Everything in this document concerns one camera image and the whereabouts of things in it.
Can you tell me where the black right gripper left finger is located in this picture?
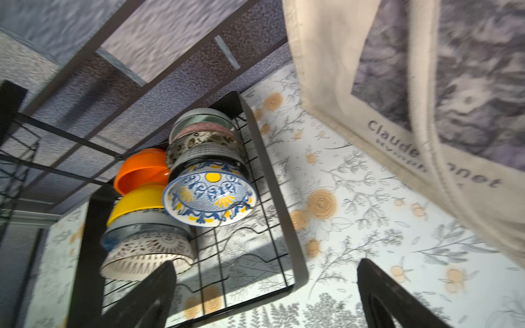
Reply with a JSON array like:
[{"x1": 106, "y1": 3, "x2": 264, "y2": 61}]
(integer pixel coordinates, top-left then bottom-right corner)
[{"x1": 96, "y1": 261, "x2": 176, "y2": 327}]

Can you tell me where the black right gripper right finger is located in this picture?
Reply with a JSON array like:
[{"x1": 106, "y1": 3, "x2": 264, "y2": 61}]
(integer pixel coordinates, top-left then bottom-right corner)
[{"x1": 357, "y1": 258, "x2": 448, "y2": 327}]

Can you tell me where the white lattice pattern bowl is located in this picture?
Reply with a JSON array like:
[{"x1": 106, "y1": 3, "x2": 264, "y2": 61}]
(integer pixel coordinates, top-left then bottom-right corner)
[{"x1": 100, "y1": 231, "x2": 195, "y2": 282}]

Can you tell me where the blue floral ceramic bowl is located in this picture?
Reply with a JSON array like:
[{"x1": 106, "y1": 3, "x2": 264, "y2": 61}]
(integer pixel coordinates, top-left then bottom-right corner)
[{"x1": 100, "y1": 209, "x2": 194, "y2": 251}]

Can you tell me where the yellow plastic bowl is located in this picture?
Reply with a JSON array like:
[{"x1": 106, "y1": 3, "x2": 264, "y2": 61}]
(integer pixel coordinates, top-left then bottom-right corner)
[{"x1": 106, "y1": 183, "x2": 165, "y2": 227}]

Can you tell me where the black wire dish rack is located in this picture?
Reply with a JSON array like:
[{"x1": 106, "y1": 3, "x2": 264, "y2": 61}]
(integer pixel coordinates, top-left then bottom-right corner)
[{"x1": 0, "y1": 79, "x2": 309, "y2": 328}]

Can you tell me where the blue yellow patterned bowl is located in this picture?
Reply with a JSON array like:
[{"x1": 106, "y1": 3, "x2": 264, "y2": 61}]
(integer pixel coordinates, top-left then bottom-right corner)
[{"x1": 163, "y1": 161, "x2": 258, "y2": 228}]

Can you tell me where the orange plastic bowl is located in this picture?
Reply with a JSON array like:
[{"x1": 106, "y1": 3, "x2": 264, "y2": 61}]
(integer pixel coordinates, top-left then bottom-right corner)
[{"x1": 113, "y1": 148, "x2": 170, "y2": 195}]

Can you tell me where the dark grey-blue ceramic bowl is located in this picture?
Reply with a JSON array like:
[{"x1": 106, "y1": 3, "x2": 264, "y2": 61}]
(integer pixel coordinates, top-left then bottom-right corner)
[{"x1": 166, "y1": 143, "x2": 248, "y2": 175}]

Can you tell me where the black speckled ceramic bowl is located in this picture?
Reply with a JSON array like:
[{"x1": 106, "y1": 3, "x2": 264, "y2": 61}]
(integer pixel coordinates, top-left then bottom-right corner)
[{"x1": 166, "y1": 122, "x2": 246, "y2": 165}]

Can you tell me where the pale green ceramic bowl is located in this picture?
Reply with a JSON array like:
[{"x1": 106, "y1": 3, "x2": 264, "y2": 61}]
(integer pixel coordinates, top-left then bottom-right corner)
[{"x1": 168, "y1": 108, "x2": 241, "y2": 144}]

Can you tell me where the floral patterned table mat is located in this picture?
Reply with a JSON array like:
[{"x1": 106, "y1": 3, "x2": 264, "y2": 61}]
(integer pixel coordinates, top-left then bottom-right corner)
[{"x1": 24, "y1": 61, "x2": 525, "y2": 328}]

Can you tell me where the beige canvas tote bag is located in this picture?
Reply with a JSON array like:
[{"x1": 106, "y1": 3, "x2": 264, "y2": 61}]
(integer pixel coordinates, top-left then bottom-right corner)
[{"x1": 283, "y1": 1, "x2": 524, "y2": 265}]

